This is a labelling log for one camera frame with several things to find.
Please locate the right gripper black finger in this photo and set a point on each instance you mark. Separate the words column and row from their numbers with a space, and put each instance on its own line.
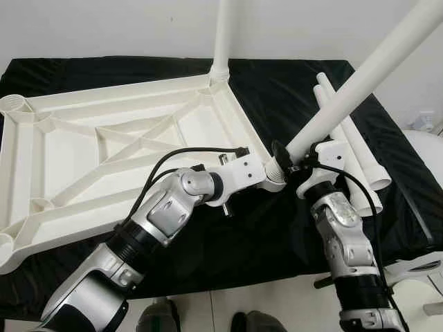
column 280, row 154

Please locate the white plastic table top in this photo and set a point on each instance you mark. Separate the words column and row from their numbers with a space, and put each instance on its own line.
column 55, row 159

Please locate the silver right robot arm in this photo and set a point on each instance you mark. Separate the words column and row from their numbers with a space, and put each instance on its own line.
column 342, row 235

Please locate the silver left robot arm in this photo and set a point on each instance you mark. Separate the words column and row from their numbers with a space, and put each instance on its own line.
column 163, row 214

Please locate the black table cloth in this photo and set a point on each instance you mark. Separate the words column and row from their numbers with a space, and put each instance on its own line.
column 277, row 235

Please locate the grey robot right foot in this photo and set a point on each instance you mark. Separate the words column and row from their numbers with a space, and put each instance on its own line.
column 257, row 322

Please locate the grey robot foot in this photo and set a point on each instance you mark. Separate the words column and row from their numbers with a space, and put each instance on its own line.
column 159, row 317
column 257, row 322

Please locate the grey robot left foot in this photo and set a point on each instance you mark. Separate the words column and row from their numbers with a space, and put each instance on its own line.
column 159, row 317

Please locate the white round base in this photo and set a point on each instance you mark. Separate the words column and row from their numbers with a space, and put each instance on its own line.
column 422, row 294

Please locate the grey metal rod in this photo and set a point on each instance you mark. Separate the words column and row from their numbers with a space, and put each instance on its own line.
column 433, row 308

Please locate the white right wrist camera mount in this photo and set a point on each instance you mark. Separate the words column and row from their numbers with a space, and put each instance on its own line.
column 329, row 155

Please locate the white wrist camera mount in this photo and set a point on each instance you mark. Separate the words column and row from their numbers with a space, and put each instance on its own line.
column 242, row 169
column 329, row 155

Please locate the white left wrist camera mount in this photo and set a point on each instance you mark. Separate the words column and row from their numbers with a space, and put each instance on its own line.
column 242, row 169

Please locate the black table frame bar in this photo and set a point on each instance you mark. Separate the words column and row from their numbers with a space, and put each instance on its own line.
column 324, row 280

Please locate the small white wall device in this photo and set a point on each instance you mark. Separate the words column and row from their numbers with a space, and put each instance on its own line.
column 425, row 123

